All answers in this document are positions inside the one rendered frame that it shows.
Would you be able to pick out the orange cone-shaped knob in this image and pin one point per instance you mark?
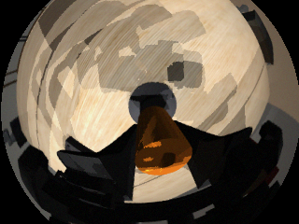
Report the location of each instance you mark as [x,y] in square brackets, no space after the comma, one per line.
[160,147]

